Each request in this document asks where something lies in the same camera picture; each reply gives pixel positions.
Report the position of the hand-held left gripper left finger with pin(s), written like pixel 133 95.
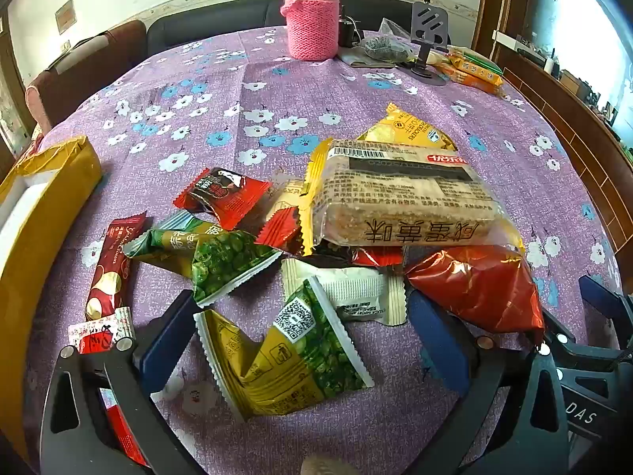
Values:
pixel 165 336

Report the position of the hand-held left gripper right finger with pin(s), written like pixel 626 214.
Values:
pixel 437 341

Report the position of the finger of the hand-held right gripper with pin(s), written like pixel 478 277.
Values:
pixel 601 297
pixel 578 349

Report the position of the shiny red-orange snack packet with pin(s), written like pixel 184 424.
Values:
pixel 474 287

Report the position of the dark red long snack packet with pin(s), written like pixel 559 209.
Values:
pixel 111 267

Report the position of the green pea packet yellow back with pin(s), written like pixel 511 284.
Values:
pixel 292 361

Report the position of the yellow-taped white foam box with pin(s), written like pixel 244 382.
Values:
pixel 54 193

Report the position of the red and white small packet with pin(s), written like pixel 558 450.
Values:
pixel 96 334

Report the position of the green pea snack packet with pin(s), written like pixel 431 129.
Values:
pixel 217 257

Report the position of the white ribbed snack packet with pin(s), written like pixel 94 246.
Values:
pixel 356 287

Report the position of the flat red snack packet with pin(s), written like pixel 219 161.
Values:
pixel 126 430

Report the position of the large clear cracker packet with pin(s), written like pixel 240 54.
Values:
pixel 405 198

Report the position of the red and black candy packet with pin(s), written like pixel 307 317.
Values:
pixel 222 193

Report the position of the small red snack packet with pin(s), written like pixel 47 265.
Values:
pixel 279 230

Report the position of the beige snack packet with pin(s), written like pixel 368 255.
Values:
pixel 287 198

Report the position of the wooden cabinet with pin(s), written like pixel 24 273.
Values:
pixel 568 109

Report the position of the yellow snack packet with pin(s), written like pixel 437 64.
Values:
pixel 400 126

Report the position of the orange biscuit packets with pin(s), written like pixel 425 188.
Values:
pixel 472 72

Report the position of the purple floral tablecloth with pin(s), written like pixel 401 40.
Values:
pixel 296 109

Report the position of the bright window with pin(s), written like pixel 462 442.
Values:
pixel 598 24

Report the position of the brown armchair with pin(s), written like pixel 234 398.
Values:
pixel 79 69

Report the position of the clear plastic bag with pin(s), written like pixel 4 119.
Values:
pixel 383 47

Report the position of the black phone stand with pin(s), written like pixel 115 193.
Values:
pixel 429 29

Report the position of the black sofa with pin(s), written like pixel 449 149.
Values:
pixel 212 24

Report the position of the black charger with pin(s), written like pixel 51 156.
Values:
pixel 348 32

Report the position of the pink bottle with knitted sleeve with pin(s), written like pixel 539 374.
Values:
pixel 311 15

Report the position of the wooden wall plaque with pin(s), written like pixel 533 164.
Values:
pixel 65 17

